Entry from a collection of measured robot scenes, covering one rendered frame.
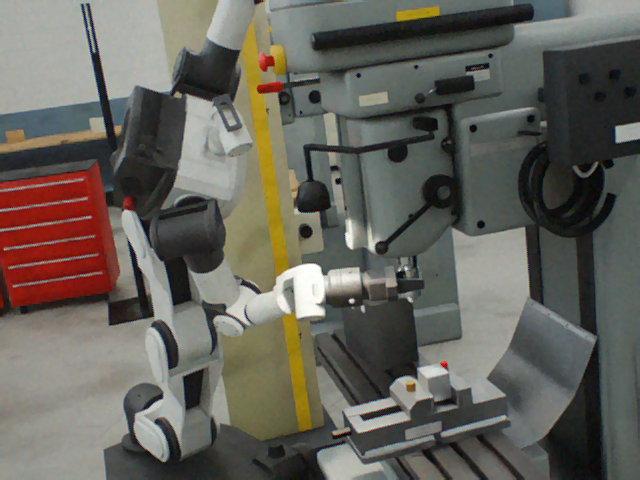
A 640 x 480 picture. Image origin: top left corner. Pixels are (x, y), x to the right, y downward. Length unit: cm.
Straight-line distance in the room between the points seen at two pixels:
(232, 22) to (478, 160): 69
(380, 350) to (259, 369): 159
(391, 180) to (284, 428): 231
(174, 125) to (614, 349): 111
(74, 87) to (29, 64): 56
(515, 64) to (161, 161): 80
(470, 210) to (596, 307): 37
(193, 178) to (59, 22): 886
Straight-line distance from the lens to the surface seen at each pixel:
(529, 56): 181
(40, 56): 1073
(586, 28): 188
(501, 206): 181
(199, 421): 252
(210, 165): 195
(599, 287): 192
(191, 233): 186
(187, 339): 234
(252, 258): 358
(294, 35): 165
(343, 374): 225
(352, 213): 179
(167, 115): 198
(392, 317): 220
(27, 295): 651
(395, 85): 168
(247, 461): 263
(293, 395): 383
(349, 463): 206
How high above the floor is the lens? 183
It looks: 15 degrees down
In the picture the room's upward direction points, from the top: 7 degrees counter-clockwise
